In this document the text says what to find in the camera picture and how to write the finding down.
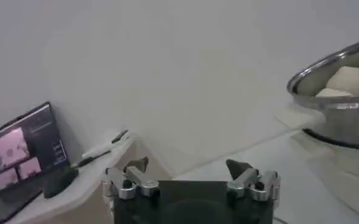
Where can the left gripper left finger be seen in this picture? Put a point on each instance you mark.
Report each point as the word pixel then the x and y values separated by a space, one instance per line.
pixel 136 179

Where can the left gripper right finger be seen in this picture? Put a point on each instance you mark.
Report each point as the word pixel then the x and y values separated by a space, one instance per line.
pixel 247 179

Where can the white steamed bun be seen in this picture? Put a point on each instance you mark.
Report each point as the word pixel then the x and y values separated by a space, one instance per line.
pixel 331 92
pixel 350 80

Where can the black smartphone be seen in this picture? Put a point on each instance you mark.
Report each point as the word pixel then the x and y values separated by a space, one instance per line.
pixel 119 136

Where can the white desk with laptop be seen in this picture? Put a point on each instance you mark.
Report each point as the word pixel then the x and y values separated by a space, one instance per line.
pixel 84 185

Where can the black computer mouse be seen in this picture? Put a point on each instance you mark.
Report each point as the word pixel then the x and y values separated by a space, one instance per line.
pixel 58 182

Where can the steel perforated steamer basket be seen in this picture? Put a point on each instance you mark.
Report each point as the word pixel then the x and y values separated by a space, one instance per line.
pixel 343 121

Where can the open black laptop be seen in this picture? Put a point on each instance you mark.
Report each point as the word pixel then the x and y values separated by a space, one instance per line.
pixel 27 146

